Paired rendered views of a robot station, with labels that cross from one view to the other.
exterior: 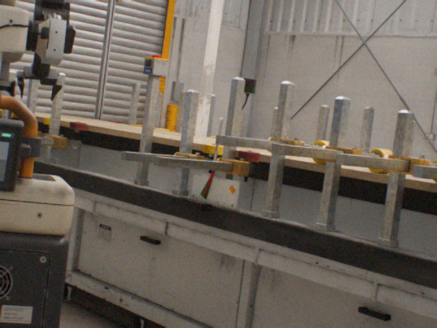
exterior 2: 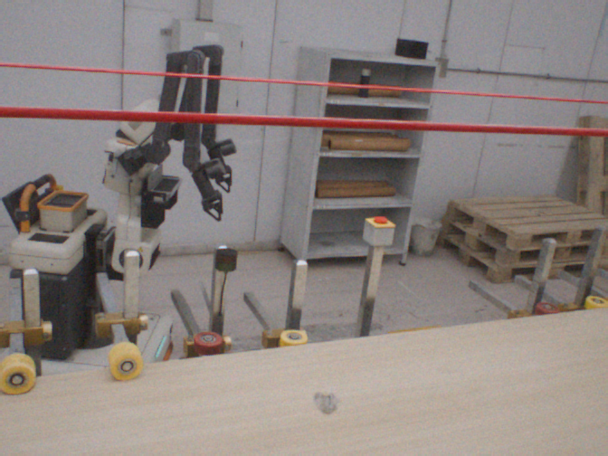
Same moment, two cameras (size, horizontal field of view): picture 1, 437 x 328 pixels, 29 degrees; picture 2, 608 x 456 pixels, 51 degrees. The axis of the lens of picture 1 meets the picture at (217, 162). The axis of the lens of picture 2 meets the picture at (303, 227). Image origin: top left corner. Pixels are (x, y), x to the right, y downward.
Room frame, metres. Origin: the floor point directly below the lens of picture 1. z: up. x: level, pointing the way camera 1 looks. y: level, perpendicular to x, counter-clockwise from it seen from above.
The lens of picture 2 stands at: (3.71, -1.58, 1.84)
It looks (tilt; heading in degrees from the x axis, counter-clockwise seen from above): 19 degrees down; 106
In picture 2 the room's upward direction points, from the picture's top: 7 degrees clockwise
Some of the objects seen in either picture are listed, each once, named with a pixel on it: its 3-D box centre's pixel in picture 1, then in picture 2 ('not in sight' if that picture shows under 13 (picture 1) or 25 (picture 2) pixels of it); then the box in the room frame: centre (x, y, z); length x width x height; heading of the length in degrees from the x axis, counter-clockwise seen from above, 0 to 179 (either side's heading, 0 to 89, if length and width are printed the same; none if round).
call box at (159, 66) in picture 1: (155, 68); (378, 232); (3.43, 0.30, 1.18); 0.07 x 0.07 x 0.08; 41
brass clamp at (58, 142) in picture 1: (55, 141); (525, 318); (3.97, 0.77, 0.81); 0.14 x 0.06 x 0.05; 41
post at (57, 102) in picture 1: (54, 123); (535, 297); (3.98, 0.79, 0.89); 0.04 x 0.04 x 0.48; 41
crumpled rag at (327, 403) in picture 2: not in sight; (326, 399); (3.45, -0.25, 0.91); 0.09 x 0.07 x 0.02; 98
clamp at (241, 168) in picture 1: (232, 166); (207, 346); (3.03, -0.05, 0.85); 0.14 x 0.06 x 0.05; 41
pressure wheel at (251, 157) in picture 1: (247, 165); (207, 354); (3.06, -0.11, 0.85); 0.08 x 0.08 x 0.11
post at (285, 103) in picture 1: (279, 151); (129, 329); (2.86, -0.20, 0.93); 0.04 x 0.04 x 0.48; 41
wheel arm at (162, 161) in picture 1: (205, 165); (190, 324); (2.93, 0.04, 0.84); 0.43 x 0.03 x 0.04; 131
